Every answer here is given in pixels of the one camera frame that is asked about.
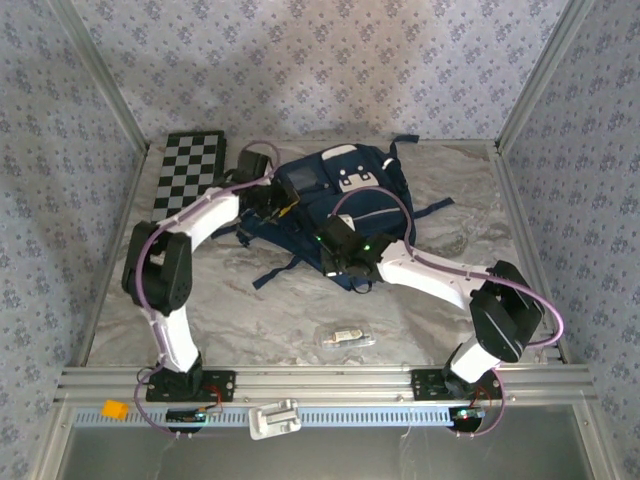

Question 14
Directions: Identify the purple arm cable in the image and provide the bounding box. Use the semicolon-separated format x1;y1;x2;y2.
133;139;281;441
327;187;566;440

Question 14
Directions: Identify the folding black grey chessboard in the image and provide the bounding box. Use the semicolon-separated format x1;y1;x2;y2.
151;130;229;222

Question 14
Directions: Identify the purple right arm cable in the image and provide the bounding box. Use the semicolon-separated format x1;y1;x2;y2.
327;187;566;440

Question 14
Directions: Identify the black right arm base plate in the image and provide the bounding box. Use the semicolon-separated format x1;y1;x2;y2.
409;368;504;401

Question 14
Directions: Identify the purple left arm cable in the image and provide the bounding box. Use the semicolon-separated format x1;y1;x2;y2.
133;139;281;441

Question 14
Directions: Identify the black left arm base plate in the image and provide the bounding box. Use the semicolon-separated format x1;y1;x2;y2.
144;368;237;404

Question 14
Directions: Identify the aluminium frame post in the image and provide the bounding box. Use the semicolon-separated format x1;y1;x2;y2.
47;0;151;154
494;0;596;152

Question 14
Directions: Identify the aluminium side rail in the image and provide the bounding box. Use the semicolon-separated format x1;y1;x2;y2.
492;147;574;364
72;147;151;369

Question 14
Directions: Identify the clear plastic bag with items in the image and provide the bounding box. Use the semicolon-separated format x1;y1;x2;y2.
313;324;376;350

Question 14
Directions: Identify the aluminium mounting rail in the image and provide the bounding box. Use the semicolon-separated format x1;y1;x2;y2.
53;364;595;404

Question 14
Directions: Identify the white plastic bracket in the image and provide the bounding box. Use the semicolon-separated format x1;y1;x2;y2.
248;398;303;441

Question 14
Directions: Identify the navy blue student backpack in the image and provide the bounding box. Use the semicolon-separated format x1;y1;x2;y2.
237;133;457;297

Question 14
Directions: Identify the blue slotted cable duct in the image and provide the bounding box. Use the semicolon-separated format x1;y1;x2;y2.
72;405;459;429

